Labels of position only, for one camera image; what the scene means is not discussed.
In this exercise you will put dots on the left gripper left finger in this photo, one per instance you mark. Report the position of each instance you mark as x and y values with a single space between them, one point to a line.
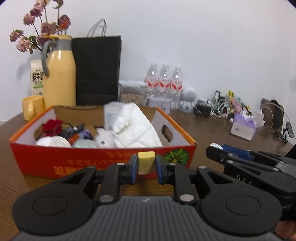
69 202

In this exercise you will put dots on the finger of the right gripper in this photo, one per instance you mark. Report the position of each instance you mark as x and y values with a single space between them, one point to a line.
255 156
219 155

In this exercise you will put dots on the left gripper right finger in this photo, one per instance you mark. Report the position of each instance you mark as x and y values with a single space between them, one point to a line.
224 203

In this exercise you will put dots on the small white round cap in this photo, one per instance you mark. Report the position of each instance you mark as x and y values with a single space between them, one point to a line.
216 145

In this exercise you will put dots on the iridescent green bundle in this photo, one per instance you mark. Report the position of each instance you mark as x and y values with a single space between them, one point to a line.
81 143

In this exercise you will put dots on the large white ribbed lid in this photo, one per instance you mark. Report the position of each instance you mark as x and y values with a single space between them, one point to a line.
55 141

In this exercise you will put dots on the orange candy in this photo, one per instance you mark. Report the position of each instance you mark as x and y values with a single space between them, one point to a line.
73 138

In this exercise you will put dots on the yellow eraser block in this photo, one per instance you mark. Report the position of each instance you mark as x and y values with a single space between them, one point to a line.
146 162

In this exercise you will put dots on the red artificial rose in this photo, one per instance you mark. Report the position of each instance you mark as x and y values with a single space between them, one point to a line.
52 127

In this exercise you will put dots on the white plastic bag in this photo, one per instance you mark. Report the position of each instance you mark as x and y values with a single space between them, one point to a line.
132 129

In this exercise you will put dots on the translucent plastic container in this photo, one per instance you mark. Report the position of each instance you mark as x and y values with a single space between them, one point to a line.
111 114

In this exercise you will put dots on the purple fabric pouch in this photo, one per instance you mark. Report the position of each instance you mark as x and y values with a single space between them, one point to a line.
85 134

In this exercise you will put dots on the yellow white alpaca plush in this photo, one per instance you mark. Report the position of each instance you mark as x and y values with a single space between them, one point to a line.
104 139

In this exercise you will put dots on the person's right hand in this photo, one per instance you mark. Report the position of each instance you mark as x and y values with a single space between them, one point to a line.
286 229

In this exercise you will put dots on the purple tissue pack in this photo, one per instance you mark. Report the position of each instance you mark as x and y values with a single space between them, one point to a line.
245 126

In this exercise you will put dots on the phone on stand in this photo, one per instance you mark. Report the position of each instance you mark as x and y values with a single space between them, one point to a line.
286 132

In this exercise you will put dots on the colourful snack packet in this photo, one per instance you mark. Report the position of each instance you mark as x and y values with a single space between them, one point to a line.
238 105

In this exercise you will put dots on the red cardboard box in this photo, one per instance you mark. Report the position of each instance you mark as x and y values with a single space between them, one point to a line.
52 162

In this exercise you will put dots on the white robot toy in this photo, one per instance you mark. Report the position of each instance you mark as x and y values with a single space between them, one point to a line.
188 98

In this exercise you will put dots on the small white tin box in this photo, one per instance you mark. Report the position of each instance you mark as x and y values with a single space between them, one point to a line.
159 102

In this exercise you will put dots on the water bottle right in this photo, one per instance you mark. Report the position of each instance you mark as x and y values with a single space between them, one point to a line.
176 86

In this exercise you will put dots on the water bottle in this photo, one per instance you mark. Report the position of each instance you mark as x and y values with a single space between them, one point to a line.
176 86
164 81
152 80

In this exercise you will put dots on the water bottle middle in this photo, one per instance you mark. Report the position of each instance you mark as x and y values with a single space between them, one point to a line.
164 81

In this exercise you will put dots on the water bottle left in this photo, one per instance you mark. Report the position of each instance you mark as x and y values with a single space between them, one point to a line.
152 80

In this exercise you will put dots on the yellow ceramic mug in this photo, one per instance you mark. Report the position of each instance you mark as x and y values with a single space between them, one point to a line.
32 106

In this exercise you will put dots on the clear nut storage container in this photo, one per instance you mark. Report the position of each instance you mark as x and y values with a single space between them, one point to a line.
132 91

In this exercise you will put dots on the white milk carton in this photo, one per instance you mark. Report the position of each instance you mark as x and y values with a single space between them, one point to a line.
36 77

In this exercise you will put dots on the yellow thermos jug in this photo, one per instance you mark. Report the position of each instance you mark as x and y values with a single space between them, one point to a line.
59 83

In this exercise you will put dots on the black paper bag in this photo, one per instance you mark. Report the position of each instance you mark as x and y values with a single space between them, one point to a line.
97 58

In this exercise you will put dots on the dried pink rose bouquet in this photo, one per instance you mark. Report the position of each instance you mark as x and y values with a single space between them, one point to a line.
37 17

